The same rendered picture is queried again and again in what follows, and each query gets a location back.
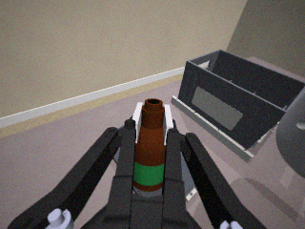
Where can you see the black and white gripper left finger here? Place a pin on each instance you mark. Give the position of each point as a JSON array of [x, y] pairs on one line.
[[61, 207]]

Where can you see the brown bottle with green label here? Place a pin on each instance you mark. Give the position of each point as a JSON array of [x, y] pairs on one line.
[[150, 149]]

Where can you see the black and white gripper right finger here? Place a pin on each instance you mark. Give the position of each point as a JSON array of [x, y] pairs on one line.
[[223, 207]]

